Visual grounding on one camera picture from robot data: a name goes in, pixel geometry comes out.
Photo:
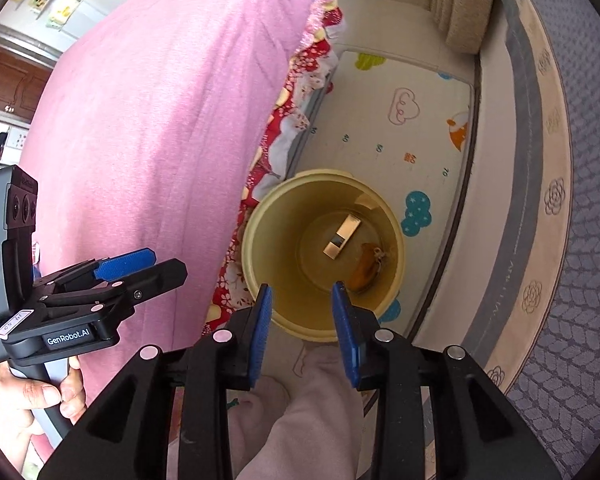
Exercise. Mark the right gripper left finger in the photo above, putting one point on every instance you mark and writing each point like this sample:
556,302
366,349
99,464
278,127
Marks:
228,359

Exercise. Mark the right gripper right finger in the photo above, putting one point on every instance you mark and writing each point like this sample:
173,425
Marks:
381,360

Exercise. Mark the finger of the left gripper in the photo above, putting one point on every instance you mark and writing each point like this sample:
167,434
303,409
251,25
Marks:
125,263
137,287

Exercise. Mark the yellow plastic trash bin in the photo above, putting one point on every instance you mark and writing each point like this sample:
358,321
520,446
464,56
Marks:
283,247

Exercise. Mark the person's left hand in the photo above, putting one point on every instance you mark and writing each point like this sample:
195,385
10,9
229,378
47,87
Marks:
19,397

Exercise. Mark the brown sock in bin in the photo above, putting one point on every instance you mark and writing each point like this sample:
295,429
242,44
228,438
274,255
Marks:
366,268

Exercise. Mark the pink bed sheet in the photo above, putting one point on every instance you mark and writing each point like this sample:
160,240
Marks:
144,138

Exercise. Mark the gold box in bin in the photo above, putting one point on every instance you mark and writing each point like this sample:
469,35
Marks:
341,237

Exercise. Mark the grey patterned rug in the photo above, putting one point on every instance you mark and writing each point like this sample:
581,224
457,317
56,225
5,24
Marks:
536,331

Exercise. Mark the brown wooden door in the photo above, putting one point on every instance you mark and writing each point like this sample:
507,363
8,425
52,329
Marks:
21,85

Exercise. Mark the cartoon foam play mat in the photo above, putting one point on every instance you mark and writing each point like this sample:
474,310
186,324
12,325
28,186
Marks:
399,128

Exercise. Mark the red floral bed skirt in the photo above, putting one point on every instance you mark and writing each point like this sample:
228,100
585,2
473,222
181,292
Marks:
308,70

